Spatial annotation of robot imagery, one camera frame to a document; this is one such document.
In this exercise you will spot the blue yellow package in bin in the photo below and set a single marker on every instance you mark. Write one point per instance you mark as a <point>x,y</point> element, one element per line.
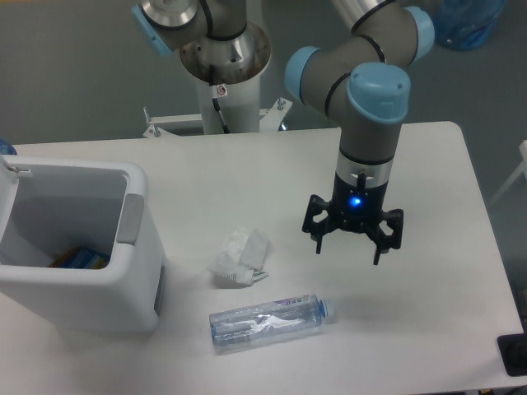
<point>81,258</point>

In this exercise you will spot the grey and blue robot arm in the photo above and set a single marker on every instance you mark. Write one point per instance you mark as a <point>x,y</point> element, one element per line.
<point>361,85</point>

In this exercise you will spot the clear plastic water bottle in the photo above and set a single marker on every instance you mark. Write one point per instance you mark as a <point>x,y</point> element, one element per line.
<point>278,320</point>

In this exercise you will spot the black device at table edge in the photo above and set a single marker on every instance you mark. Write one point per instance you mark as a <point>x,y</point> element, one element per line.
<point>512,348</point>

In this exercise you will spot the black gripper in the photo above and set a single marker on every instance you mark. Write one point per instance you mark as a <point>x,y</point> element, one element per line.
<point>356,211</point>

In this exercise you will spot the blue object at left edge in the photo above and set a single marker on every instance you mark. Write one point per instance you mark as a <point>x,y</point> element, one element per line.
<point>6,148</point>

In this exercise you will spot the white furniture leg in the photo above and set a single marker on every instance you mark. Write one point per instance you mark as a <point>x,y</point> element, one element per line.
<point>517,173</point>

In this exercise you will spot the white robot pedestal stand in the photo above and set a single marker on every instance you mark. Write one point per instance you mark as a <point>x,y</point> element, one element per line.
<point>227,78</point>

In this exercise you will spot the blue water jug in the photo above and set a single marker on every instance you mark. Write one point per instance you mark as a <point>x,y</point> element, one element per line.
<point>466,25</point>

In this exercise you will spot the white push-lid trash can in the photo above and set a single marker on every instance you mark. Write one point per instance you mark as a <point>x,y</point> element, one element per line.
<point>49,206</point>

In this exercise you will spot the crumpled white paper wrapper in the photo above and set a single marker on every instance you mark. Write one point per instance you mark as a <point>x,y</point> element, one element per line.
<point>241,256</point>

